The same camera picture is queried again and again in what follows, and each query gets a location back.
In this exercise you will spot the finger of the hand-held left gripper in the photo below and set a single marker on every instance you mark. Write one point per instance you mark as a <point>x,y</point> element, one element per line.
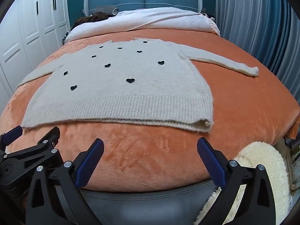
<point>48,138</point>
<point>13,134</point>

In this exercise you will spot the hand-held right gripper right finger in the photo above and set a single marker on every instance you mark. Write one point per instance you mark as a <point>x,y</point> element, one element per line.
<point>211,164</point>

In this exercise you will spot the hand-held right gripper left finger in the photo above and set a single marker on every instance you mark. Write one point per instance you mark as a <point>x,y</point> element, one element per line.
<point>90,164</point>

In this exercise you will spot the beige knit sweater black hearts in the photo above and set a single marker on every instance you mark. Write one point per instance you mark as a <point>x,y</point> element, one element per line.
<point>117,93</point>

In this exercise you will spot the white fluffy rug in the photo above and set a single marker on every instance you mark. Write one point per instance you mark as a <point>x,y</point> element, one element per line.
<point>262,168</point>

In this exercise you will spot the orange plush blanket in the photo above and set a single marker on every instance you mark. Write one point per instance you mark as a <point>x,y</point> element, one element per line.
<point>152,154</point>

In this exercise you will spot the black leather bed footboard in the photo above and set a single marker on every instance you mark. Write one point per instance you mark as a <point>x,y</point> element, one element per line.
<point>145,204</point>

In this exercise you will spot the white wardrobe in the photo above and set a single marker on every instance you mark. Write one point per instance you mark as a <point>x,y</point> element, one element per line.
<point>21,28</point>

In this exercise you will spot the brown ruffled cloth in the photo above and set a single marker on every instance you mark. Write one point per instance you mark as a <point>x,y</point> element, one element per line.
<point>84,20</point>

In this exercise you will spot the dark grey cloth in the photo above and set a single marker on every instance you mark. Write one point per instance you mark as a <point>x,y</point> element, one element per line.
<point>104,9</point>

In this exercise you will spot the white duvet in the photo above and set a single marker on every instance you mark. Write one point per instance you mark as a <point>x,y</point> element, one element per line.
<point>164,18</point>

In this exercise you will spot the blue-grey curtain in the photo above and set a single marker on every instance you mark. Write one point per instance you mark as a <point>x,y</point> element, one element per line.
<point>257,16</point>

